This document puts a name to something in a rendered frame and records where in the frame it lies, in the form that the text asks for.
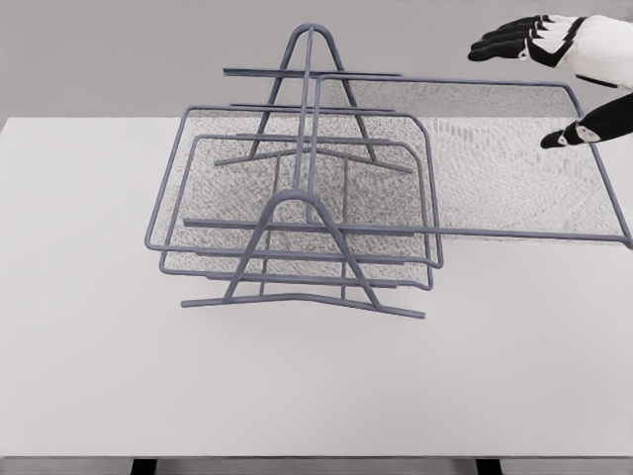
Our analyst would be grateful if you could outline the small grey mesh folder tray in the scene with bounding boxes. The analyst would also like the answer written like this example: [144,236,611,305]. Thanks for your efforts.
[157,133,437,294]

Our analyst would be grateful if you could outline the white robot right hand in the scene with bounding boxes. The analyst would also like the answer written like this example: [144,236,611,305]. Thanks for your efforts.
[467,13,633,151]

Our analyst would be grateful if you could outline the large grey mesh folder tray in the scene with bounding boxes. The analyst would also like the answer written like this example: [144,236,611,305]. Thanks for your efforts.
[305,73,633,251]

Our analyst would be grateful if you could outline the grey wire tray rack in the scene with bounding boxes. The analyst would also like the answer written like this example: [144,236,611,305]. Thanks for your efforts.
[180,22,427,321]

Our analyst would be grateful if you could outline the medium grey mesh folder tray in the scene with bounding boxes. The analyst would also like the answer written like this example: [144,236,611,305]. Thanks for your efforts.
[142,103,447,272]

